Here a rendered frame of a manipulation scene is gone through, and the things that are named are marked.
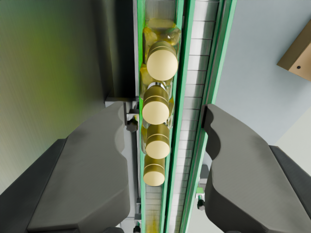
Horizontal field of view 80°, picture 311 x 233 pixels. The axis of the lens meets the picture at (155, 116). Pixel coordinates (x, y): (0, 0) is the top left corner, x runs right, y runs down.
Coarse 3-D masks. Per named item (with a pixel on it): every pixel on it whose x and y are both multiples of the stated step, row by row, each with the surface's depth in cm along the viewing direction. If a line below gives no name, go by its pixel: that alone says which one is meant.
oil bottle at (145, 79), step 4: (140, 68) 30; (144, 68) 29; (140, 72) 29; (144, 72) 28; (140, 76) 29; (144, 76) 28; (148, 76) 28; (140, 80) 29; (144, 80) 28; (148, 80) 28; (152, 80) 28; (156, 80) 28; (160, 80) 28; (164, 80) 28; (168, 80) 28; (172, 80) 29; (140, 84) 29; (144, 84) 28; (148, 84) 28; (164, 84) 28; (168, 84) 28; (172, 84) 29; (140, 88) 30; (144, 88) 29; (168, 88) 29; (172, 88) 30; (140, 92) 30; (144, 92) 29; (168, 92) 29; (172, 92) 30; (140, 96) 30; (168, 96) 29; (172, 96) 31
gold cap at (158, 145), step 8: (152, 128) 28; (160, 128) 27; (152, 136) 26; (160, 136) 26; (168, 136) 27; (152, 144) 25; (160, 144) 25; (168, 144) 25; (152, 152) 26; (160, 152) 26; (168, 152) 26
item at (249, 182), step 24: (216, 120) 10; (216, 144) 9; (240, 144) 8; (264, 144) 8; (216, 168) 7; (240, 168) 7; (264, 168) 7; (216, 192) 6; (240, 192) 6; (264, 192) 6; (288, 192) 6; (216, 216) 6; (240, 216) 6; (264, 216) 5; (288, 216) 5
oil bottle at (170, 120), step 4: (172, 100) 33; (172, 104) 32; (172, 108) 32; (172, 112) 32; (172, 116) 32; (144, 120) 32; (168, 120) 32; (172, 120) 33; (144, 124) 33; (148, 124) 32; (168, 124) 32; (172, 124) 33; (144, 128) 34; (168, 128) 33
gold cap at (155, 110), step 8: (152, 88) 25; (160, 88) 25; (144, 96) 25; (152, 96) 23; (160, 96) 23; (144, 104) 22; (152, 104) 22; (160, 104) 22; (168, 104) 24; (144, 112) 23; (152, 112) 23; (160, 112) 23; (168, 112) 23; (152, 120) 23; (160, 120) 23
